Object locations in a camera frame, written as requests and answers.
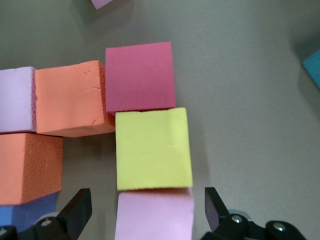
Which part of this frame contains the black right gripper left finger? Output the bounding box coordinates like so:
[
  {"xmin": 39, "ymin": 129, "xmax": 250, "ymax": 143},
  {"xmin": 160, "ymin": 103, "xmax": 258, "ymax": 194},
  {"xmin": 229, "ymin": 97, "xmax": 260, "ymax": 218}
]
[{"xmin": 0, "ymin": 188, "xmax": 93, "ymax": 240}]

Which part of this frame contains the pink foam cube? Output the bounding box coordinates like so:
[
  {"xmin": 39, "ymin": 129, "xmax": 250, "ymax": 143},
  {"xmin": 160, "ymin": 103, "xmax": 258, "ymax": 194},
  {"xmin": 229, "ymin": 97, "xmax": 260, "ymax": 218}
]
[
  {"xmin": 115, "ymin": 187, "xmax": 195, "ymax": 240},
  {"xmin": 89, "ymin": 0, "xmax": 116, "ymax": 10},
  {"xmin": 0, "ymin": 66, "xmax": 38, "ymax": 133}
]

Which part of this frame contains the red foam cube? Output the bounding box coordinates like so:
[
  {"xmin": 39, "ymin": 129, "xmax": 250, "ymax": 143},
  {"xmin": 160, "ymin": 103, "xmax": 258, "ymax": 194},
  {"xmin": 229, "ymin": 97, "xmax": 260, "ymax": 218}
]
[{"xmin": 104, "ymin": 41, "xmax": 177, "ymax": 117}]

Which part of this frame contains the purple foam cube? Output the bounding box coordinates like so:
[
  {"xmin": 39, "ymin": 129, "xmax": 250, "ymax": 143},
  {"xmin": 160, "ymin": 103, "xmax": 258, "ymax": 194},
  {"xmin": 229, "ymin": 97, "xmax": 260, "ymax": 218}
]
[{"xmin": 0, "ymin": 191, "xmax": 60, "ymax": 233}]

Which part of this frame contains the yellow foam cube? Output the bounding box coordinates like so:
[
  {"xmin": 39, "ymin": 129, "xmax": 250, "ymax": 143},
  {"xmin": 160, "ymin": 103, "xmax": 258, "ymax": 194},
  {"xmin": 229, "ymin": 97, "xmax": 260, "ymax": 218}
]
[{"xmin": 114, "ymin": 107, "xmax": 194, "ymax": 191}]

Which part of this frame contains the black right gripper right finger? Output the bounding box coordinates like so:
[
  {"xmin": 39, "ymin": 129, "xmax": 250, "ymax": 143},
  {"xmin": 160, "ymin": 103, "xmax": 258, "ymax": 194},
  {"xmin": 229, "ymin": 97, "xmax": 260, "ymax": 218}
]
[{"xmin": 201, "ymin": 186, "xmax": 307, "ymax": 240}]

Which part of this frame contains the orange foam cube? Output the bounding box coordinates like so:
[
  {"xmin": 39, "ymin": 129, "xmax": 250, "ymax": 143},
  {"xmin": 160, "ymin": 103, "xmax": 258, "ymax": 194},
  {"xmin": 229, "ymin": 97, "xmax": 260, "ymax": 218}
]
[
  {"xmin": 0, "ymin": 132, "xmax": 64, "ymax": 206},
  {"xmin": 33, "ymin": 59, "xmax": 116, "ymax": 138}
]

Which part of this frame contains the blue foam cube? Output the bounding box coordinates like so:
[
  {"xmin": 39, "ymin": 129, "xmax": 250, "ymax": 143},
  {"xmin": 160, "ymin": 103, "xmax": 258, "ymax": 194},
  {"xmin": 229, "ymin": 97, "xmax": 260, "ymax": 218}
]
[{"xmin": 301, "ymin": 49, "xmax": 320, "ymax": 90}]

